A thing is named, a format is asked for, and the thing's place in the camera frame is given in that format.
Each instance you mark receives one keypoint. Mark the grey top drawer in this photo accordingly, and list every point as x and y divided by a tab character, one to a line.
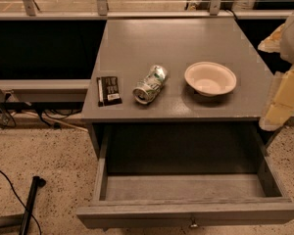
218	173

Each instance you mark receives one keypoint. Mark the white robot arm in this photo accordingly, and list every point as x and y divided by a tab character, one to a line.
280	103

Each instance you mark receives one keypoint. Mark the crushed green soda can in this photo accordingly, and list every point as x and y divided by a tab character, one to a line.
148	88

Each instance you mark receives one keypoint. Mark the grey wooden cabinet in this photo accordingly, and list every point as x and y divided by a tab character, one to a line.
130	47

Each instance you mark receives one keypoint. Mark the white paper bowl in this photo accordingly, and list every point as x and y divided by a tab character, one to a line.
210	79

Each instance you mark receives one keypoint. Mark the grey metal railing frame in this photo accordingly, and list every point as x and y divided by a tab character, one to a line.
44	44

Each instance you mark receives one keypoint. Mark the black metal stand leg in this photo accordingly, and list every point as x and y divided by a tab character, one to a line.
23	219

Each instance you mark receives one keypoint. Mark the small metal drawer knob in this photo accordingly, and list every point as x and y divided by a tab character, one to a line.
193	224

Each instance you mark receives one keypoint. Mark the black snack bar wrapper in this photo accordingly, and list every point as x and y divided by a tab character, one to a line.
108	91

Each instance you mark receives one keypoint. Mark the padded gripper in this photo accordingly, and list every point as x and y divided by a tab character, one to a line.
293	43

